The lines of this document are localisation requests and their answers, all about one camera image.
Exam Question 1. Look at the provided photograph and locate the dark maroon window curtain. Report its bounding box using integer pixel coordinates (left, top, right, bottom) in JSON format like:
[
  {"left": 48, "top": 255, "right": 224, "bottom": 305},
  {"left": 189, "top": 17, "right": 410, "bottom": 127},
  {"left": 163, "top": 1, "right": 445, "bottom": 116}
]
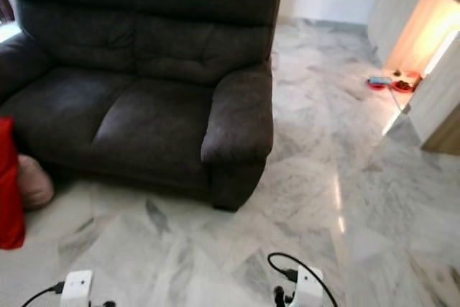
[{"left": 0, "top": 0, "right": 15, "bottom": 24}]

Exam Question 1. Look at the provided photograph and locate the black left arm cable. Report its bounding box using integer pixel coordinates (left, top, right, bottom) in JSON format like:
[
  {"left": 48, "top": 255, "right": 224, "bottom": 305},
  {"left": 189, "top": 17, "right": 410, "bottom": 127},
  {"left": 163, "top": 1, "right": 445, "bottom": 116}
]
[{"left": 20, "top": 282, "right": 69, "bottom": 307}]

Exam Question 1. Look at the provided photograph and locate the red bowl with blue top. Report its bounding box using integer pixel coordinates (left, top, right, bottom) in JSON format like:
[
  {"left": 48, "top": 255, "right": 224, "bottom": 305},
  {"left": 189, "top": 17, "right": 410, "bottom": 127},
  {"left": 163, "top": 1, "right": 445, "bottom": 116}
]
[{"left": 367, "top": 75, "right": 392, "bottom": 91}]

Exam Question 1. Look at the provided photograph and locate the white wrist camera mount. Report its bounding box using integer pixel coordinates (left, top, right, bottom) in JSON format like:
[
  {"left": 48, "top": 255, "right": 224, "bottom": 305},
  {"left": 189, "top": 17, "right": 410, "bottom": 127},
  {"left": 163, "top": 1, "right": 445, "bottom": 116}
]
[
  {"left": 291, "top": 265, "right": 324, "bottom": 307},
  {"left": 61, "top": 270, "right": 94, "bottom": 307}
]

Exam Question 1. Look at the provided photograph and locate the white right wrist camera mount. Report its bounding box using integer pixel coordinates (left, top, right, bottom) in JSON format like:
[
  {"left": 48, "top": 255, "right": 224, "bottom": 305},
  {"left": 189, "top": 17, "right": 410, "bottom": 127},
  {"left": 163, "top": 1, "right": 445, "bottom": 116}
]
[{"left": 291, "top": 265, "right": 324, "bottom": 307}]

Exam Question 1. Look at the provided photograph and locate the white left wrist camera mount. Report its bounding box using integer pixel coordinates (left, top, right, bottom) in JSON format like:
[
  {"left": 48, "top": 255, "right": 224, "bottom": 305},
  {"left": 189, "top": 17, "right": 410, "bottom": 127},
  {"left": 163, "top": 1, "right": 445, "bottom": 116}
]
[{"left": 61, "top": 270, "right": 94, "bottom": 307}]

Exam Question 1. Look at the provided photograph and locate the dark grey two-seat sofa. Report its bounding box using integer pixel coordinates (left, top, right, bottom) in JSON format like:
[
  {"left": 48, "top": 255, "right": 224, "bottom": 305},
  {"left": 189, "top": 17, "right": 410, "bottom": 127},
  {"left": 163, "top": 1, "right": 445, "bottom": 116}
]
[{"left": 0, "top": 0, "right": 281, "bottom": 212}]

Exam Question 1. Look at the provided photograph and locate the pale pink pillow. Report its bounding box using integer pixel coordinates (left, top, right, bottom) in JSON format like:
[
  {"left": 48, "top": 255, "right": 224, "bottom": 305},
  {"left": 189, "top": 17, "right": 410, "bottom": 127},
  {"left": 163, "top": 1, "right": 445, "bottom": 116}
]
[{"left": 18, "top": 154, "right": 55, "bottom": 211}]

